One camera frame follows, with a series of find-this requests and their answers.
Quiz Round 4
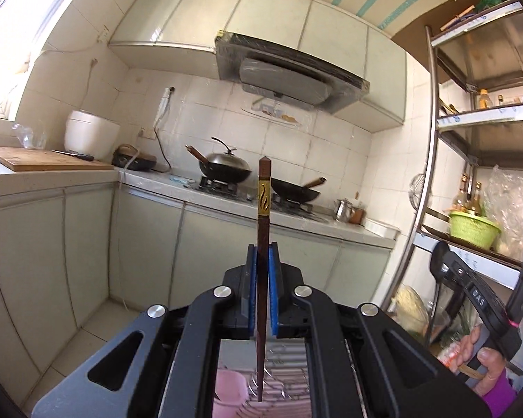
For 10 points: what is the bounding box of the dark chopstick gold band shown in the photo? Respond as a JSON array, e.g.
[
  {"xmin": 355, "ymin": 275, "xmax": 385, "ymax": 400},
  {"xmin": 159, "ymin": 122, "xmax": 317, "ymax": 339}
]
[{"xmin": 255, "ymin": 156, "xmax": 271, "ymax": 402}]

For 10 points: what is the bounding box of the person right hand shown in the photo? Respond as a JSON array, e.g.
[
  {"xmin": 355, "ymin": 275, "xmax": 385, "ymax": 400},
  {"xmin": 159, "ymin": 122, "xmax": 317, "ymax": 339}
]
[{"xmin": 450, "ymin": 325, "xmax": 507, "ymax": 397}]

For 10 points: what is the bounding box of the green plastic basket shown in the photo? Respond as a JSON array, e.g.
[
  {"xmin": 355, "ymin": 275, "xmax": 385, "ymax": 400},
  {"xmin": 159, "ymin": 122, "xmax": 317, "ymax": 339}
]
[{"xmin": 449, "ymin": 210, "xmax": 502, "ymax": 250}]

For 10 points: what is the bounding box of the gas stove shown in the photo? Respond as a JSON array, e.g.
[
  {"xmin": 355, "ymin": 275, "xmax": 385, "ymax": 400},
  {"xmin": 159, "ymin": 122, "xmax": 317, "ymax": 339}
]
[{"xmin": 184, "ymin": 177, "xmax": 329, "ymax": 223}]

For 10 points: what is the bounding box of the open black wok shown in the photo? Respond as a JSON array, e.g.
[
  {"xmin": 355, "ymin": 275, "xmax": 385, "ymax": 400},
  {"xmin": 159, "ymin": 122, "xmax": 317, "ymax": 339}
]
[{"xmin": 271, "ymin": 177, "xmax": 327, "ymax": 204}]

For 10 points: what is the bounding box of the metal kettle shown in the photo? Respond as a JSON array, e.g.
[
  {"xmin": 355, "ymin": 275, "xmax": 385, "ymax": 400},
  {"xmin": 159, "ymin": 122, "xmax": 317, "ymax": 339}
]
[{"xmin": 333, "ymin": 198, "xmax": 354, "ymax": 223}]

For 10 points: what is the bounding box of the metal shelf rack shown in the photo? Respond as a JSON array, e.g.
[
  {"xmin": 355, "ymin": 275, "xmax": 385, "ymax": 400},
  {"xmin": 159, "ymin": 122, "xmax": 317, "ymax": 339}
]
[{"xmin": 382, "ymin": 0, "xmax": 523, "ymax": 308}]

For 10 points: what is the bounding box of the pink cup left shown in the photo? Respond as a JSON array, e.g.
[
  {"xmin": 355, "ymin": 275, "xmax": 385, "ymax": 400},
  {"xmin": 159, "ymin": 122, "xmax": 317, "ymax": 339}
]
[{"xmin": 212, "ymin": 369, "xmax": 249, "ymax": 418}]

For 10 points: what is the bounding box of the lidded black wok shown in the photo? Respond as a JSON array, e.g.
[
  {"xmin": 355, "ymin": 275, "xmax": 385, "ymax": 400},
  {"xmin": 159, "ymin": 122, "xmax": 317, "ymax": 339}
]
[{"xmin": 186, "ymin": 137, "xmax": 251, "ymax": 184}]

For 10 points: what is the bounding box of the pink drip tray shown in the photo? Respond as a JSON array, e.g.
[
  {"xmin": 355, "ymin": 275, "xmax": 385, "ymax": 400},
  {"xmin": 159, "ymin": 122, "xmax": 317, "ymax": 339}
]
[{"xmin": 238, "ymin": 371, "xmax": 312, "ymax": 418}]

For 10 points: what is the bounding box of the black electric cooker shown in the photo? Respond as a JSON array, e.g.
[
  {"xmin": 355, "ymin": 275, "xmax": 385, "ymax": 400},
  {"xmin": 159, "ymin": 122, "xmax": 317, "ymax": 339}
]
[{"xmin": 111, "ymin": 144, "xmax": 157, "ymax": 172}]

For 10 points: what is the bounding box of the range hood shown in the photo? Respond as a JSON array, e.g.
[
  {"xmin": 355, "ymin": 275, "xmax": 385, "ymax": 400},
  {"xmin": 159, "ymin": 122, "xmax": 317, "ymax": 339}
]
[{"xmin": 214, "ymin": 31, "xmax": 370, "ymax": 114}]

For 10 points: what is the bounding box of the white rice cooker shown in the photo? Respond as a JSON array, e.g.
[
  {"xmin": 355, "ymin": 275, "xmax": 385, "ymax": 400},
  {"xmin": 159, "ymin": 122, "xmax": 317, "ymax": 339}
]
[{"xmin": 64, "ymin": 110, "xmax": 121, "ymax": 161}]

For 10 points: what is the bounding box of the wooden cutting board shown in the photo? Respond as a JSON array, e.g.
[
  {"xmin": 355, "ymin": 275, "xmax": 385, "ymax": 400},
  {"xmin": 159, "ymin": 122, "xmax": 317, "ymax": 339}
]
[{"xmin": 0, "ymin": 146, "xmax": 114, "ymax": 173}]

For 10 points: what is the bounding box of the wire utensil rack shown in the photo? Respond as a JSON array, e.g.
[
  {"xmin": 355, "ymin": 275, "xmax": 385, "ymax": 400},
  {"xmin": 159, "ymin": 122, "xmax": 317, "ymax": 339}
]
[{"xmin": 237, "ymin": 340, "xmax": 312, "ymax": 418}]

